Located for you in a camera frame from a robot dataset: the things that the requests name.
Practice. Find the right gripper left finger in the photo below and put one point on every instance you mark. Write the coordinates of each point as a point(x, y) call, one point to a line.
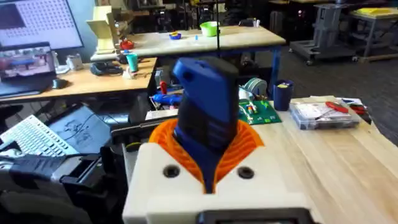
point(161, 193)

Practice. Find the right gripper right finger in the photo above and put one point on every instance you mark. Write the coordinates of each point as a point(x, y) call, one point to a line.
point(258, 186)

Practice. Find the blue electric screwdriver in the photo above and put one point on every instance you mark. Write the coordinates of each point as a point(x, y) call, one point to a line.
point(208, 102)

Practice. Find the green board with blocks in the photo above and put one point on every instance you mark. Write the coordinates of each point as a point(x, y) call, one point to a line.
point(261, 113)

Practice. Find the dark blue cup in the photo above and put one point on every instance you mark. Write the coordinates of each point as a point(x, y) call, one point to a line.
point(282, 96)

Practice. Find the blue glue gun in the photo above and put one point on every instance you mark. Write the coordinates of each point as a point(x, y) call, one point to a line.
point(166, 99)

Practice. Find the clear plastic parts box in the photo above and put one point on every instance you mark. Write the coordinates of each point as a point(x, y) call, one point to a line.
point(323, 116)

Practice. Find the tape roll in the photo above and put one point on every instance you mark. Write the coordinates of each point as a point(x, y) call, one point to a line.
point(256, 87)

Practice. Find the grey laptop lid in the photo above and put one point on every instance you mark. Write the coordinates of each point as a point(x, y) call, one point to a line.
point(81, 127)

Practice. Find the wooden desk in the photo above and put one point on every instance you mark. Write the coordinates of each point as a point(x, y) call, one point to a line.
point(93, 82)

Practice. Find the teal cup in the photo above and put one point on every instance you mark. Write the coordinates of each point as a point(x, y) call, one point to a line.
point(132, 62)

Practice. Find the black pouch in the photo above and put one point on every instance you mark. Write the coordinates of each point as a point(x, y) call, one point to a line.
point(105, 68)

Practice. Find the white keyboard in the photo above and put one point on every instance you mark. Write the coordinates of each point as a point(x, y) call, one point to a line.
point(34, 137)

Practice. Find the wooden table with blue legs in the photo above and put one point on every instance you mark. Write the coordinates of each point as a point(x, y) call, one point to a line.
point(242, 39)

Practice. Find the black computer mouse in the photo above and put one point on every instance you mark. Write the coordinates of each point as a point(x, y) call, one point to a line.
point(59, 83)

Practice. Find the red bowl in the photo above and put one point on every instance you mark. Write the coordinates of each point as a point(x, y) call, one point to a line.
point(127, 45)

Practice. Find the small blue and yellow bowl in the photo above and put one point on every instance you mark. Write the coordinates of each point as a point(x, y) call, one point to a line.
point(175, 36)

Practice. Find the green bowl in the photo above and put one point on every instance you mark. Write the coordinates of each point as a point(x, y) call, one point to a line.
point(209, 29)

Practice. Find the grey wheeled cart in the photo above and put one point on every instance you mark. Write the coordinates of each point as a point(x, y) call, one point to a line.
point(326, 34)

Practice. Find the cream cardboard stand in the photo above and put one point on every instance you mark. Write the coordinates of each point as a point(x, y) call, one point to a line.
point(104, 29)

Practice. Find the open black laptop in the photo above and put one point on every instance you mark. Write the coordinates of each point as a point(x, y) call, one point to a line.
point(25, 68)

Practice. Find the table with yellow sheet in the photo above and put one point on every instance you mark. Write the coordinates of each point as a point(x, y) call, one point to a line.
point(376, 18)

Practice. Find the large computer monitor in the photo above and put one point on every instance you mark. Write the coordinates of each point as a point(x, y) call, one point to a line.
point(37, 21)

